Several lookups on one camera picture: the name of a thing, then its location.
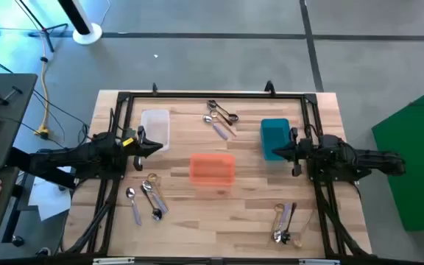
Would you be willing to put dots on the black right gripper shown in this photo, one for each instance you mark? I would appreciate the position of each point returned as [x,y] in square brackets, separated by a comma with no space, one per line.
[300,151]

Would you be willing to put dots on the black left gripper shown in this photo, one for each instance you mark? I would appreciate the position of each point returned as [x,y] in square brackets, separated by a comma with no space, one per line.
[138,149]

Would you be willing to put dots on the clear plastic bin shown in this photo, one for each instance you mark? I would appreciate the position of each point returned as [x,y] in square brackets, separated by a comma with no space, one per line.
[157,125]

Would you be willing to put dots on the silver spoons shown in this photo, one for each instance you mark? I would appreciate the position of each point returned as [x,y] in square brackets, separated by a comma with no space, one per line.
[210,104]

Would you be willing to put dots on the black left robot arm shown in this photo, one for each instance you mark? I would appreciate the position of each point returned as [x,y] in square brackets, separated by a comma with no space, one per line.
[68,154]

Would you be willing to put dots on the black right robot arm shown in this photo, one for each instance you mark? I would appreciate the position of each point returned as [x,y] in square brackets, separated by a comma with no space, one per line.
[363,158]

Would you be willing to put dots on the teal plastic bin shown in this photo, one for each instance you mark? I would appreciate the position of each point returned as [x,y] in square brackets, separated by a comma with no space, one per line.
[274,136]

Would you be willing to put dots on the orange plastic bin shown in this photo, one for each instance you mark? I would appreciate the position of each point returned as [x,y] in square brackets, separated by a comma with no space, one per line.
[212,169]

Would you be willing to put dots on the black diagonal bar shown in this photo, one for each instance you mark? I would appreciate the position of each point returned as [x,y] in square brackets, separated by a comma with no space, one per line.
[50,177]

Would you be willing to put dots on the white paper sheets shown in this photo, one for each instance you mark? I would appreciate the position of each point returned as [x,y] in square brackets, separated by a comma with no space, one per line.
[50,198]

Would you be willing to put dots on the green panel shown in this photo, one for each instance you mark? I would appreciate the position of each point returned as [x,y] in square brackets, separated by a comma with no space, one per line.
[418,165]

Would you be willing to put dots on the grey desk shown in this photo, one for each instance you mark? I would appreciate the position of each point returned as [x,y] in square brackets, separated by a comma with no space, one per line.
[13,110]

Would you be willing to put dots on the black tripod stand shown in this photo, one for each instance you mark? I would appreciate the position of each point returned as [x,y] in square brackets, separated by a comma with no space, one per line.
[45,29]

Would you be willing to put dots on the black frame clamp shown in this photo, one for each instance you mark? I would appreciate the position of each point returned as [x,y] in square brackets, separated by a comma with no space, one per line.
[269,87]
[155,88]

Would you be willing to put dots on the black metal table frame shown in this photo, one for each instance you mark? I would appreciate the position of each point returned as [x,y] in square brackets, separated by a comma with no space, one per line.
[215,95]

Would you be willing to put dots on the white metal bracket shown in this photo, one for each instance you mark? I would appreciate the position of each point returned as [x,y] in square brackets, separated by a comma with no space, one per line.
[112,261]
[318,261]

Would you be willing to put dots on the white pedestal black pole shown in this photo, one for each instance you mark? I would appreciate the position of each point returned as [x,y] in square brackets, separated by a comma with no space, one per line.
[87,37]

